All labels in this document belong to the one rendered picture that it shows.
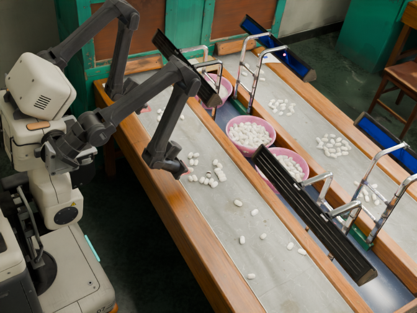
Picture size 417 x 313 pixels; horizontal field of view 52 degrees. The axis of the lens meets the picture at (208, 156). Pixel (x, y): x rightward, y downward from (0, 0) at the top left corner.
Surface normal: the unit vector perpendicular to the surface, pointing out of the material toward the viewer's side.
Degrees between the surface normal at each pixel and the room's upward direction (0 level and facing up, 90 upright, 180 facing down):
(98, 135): 91
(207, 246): 0
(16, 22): 90
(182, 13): 90
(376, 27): 90
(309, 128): 0
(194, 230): 0
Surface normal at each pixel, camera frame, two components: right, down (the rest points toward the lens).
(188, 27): 0.49, 0.64
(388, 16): -0.82, 0.33
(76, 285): 0.11, -0.72
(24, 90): -0.54, -0.24
